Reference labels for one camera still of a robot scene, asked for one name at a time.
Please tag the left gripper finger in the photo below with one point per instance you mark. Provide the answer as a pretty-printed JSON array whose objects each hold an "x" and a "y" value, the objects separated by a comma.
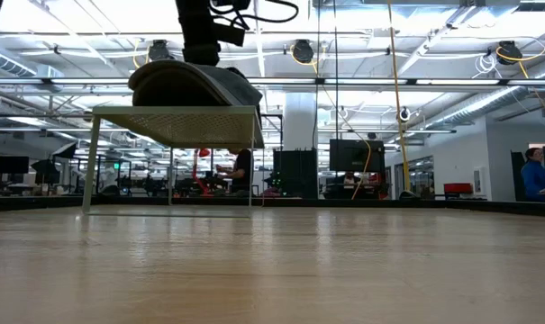
[{"x": 202, "y": 55}]

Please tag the red robot arm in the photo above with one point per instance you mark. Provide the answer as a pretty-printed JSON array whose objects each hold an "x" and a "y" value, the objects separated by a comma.
[{"x": 199, "y": 180}]

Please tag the green perforated metal shelf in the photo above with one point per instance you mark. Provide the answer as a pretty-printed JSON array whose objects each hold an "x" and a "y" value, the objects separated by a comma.
[{"x": 173, "y": 110}]

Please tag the white column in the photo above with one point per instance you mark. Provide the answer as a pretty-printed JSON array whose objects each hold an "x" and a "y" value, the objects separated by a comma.
[{"x": 299, "y": 121}]

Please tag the person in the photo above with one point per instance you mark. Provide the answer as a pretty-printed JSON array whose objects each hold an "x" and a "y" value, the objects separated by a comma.
[
  {"x": 242, "y": 168},
  {"x": 351, "y": 179},
  {"x": 533, "y": 177}
]

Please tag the black cabinet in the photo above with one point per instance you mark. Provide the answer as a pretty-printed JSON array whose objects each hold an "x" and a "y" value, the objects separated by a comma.
[{"x": 294, "y": 175}]

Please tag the black television screen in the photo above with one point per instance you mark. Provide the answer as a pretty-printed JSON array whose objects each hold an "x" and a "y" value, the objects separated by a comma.
[{"x": 351, "y": 157}]

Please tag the black desk monitor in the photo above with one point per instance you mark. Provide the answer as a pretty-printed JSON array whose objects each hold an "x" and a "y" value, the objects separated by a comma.
[{"x": 11, "y": 165}]

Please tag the red storage bin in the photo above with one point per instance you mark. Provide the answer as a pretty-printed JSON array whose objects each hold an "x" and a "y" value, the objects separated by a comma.
[{"x": 458, "y": 188}]

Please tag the black fabric panel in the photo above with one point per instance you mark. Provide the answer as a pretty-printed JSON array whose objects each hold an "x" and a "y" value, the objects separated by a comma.
[{"x": 516, "y": 175}]

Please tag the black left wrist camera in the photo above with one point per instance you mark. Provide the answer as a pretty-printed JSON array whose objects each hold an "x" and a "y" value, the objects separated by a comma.
[{"x": 229, "y": 33}]

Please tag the silver ventilation duct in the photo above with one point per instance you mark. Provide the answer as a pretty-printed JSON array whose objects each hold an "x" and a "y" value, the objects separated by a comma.
[
  {"x": 479, "y": 105},
  {"x": 6, "y": 63}
]

